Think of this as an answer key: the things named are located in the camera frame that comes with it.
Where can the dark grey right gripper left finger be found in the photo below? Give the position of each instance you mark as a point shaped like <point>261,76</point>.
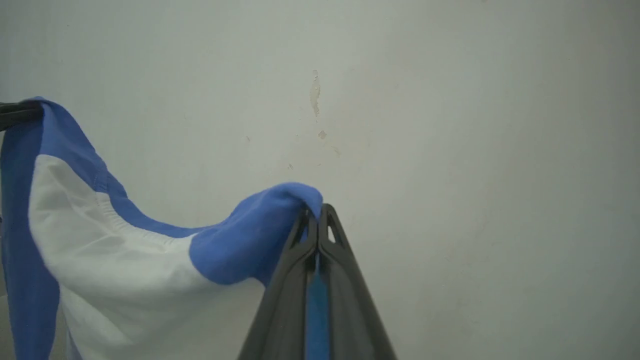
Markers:
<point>285,310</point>

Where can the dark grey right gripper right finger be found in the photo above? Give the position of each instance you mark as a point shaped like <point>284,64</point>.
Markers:
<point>350,310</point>

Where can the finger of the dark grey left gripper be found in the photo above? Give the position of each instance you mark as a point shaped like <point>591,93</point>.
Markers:
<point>17,114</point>

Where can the white and blue garment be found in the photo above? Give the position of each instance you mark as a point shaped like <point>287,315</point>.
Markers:
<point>125,270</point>

